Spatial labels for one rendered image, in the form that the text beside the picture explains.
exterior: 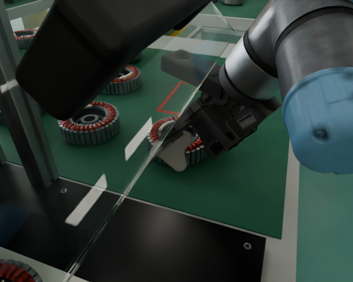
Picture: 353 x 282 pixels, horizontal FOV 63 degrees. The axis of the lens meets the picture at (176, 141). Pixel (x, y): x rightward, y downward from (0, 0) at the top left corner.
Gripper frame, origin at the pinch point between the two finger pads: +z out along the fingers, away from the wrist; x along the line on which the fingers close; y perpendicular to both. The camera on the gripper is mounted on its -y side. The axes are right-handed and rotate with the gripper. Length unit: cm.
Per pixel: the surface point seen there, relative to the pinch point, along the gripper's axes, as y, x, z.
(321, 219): 55, 78, 55
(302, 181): 40, 96, 65
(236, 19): -39, 86, 26
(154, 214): 8.0, -14.1, -5.5
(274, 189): 16.1, 2.8, -8.3
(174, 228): 10.9, -13.9, -7.3
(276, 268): 21.8, -8.4, -11.5
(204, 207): 11.5, -7.4, -5.4
